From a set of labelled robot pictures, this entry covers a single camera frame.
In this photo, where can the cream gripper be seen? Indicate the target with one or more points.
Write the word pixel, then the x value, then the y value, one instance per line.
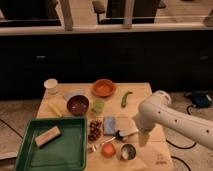
pixel 143 137

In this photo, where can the white handled dish brush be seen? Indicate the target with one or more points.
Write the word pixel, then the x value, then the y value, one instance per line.
pixel 122 135

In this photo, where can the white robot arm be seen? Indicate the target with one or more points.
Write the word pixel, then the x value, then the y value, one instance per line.
pixel 155 109

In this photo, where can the small metal bowl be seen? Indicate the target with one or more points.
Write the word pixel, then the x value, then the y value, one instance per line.
pixel 128 152

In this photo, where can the orange bowl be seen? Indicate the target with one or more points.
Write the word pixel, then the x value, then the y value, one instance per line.
pixel 103 88

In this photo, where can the purple bowl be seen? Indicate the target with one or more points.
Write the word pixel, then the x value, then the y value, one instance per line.
pixel 78 105

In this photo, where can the wooden block brush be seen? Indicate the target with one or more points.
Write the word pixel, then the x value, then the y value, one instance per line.
pixel 47 136

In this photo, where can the blue sponge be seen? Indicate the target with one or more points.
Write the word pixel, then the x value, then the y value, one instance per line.
pixel 109 126

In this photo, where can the orange small cup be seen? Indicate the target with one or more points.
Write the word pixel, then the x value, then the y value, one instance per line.
pixel 108 150

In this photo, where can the green chili pepper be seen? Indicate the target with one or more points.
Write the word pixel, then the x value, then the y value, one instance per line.
pixel 124 99

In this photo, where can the bunch of red grapes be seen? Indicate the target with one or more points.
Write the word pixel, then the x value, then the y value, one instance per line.
pixel 94 130

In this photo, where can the metal fork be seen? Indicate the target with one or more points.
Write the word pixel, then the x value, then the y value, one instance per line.
pixel 95 147

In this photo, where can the blue black box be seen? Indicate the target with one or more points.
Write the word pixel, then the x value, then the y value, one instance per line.
pixel 201 100

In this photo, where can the green plastic tray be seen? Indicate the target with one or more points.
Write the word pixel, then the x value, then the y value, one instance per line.
pixel 66 152

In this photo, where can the grey folded cloth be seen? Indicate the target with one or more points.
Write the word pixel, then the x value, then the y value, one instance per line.
pixel 69 95

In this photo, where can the white cup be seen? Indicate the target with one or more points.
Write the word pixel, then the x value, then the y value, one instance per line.
pixel 51 86

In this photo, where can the dark office chair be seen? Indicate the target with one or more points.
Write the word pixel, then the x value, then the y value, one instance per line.
pixel 127 11

